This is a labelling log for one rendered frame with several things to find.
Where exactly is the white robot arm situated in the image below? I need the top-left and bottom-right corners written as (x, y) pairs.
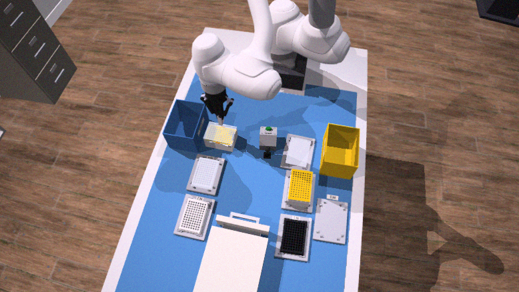
top-left (192, 0), bottom-right (351, 101)

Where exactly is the yellow open-top bin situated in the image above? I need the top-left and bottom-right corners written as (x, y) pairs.
top-left (319, 123), bottom-right (360, 179)

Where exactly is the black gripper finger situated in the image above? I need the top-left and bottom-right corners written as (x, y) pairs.
top-left (217, 96), bottom-right (234, 126)
top-left (200, 93), bottom-right (220, 125)

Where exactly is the blue bench mat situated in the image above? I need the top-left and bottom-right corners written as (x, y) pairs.
top-left (115, 84), bottom-right (357, 292)

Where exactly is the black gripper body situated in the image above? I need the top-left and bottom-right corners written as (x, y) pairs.
top-left (205, 89), bottom-right (228, 104)

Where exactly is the white label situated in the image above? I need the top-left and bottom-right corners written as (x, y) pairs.
top-left (327, 194), bottom-right (338, 201)

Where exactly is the blue open-top bin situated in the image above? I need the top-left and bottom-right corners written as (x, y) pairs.
top-left (162, 99), bottom-right (209, 153)

